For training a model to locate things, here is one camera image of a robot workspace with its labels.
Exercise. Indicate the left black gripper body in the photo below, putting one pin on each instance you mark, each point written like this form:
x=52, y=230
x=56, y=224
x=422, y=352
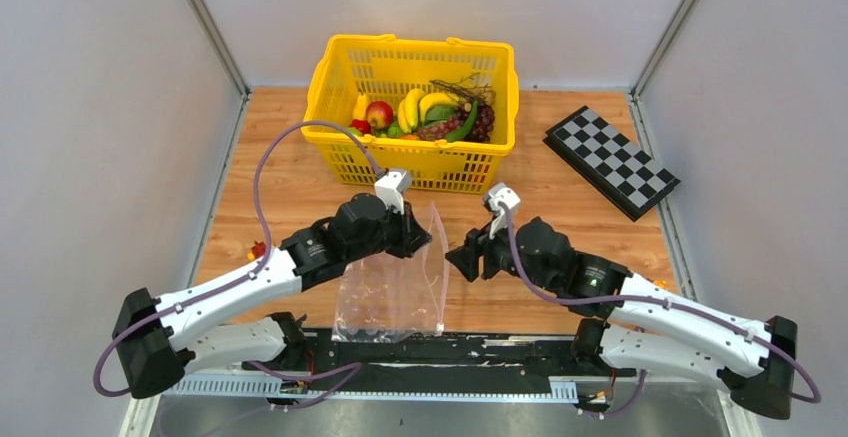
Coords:
x=396, y=234

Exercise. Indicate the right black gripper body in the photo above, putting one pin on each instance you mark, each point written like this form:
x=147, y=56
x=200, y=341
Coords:
x=497, y=253

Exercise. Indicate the clear zip top bag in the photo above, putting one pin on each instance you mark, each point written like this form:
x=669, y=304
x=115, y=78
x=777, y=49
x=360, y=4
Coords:
x=384, y=299

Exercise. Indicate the yellow banana bunch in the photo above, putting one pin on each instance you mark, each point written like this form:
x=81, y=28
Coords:
x=413, y=108

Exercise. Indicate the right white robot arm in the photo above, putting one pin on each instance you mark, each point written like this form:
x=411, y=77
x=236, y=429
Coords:
x=629, y=321

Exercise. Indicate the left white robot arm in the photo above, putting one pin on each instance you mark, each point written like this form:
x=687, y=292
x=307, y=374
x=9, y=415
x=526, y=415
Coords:
x=152, y=335

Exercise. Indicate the red bell pepper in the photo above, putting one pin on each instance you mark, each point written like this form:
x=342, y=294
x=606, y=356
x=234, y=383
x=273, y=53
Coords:
x=360, y=127

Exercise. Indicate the green chili pepper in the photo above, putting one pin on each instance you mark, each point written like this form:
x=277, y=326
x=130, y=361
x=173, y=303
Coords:
x=467, y=126

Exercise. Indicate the red apple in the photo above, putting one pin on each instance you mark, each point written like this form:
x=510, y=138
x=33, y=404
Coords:
x=379, y=115

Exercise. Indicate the green leafy vegetable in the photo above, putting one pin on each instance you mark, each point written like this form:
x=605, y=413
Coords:
x=439, y=113

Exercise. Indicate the yellow pear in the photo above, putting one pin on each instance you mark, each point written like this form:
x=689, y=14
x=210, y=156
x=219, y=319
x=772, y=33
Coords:
x=359, y=110

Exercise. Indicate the colourful toy block car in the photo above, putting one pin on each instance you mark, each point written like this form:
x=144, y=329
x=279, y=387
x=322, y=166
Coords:
x=257, y=251

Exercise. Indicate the folded black chessboard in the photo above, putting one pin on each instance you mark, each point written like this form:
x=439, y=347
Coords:
x=627, y=176

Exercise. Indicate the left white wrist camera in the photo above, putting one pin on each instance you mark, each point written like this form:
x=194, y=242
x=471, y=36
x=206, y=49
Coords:
x=390, y=189

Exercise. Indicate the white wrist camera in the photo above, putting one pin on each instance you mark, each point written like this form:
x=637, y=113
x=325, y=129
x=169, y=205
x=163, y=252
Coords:
x=501, y=202
x=390, y=189

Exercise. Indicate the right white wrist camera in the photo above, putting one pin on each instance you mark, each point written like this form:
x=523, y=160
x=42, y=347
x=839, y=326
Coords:
x=501, y=202

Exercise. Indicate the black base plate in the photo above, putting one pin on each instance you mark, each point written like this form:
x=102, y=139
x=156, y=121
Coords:
x=318, y=353

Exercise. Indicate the white slotted cable duct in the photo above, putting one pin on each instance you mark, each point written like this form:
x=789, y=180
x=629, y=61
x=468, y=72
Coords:
x=484, y=384

